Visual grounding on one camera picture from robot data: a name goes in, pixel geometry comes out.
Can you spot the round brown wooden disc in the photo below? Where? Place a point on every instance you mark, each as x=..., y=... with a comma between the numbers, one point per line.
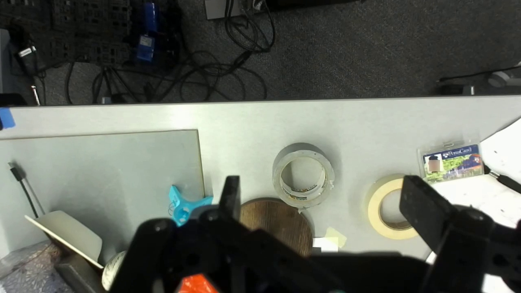
x=276, y=224

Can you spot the ID card in clear holder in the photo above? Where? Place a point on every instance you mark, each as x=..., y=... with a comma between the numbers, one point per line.
x=452, y=162

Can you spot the white tape roll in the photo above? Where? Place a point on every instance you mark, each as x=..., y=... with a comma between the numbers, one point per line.
x=113, y=268

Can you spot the blue box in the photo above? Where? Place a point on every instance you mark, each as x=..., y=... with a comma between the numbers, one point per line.
x=145, y=36

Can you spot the black pen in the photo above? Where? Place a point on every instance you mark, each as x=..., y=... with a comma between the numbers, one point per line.
x=506, y=181

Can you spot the yellow sticky note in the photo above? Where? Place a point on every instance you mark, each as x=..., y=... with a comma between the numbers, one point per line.
x=340, y=236

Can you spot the white sticky note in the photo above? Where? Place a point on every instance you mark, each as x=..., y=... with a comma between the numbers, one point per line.
x=325, y=243

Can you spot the grey flat board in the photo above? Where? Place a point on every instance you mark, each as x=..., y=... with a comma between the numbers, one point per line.
x=101, y=175

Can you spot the black perforated rack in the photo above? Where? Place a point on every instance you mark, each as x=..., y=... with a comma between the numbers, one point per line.
x=81, y=32

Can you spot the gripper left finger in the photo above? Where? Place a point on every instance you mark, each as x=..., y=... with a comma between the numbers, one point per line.
x=230, y=195

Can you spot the white paper sheet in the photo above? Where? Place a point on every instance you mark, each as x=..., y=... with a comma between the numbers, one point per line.
x=502, y=150

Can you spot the blue tape strip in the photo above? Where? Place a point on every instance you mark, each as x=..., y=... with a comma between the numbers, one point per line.
x=6, y=118

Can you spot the grey chair base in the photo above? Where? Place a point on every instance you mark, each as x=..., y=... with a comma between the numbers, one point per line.
x=504, y=77

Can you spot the beige masking tape roll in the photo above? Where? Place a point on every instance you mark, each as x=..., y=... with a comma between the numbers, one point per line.
x=375, y=203

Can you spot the patterned grey cloth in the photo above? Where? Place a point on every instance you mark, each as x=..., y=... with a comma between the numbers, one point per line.
x=28, y=270

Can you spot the grey duct tape roll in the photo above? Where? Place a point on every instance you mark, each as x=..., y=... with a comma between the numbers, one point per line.
x=281, y=179

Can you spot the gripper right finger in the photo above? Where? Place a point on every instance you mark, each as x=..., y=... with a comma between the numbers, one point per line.
x=425, y=203

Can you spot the blue plastic tape dispenser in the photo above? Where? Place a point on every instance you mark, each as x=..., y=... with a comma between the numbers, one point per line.
x=179, y=205

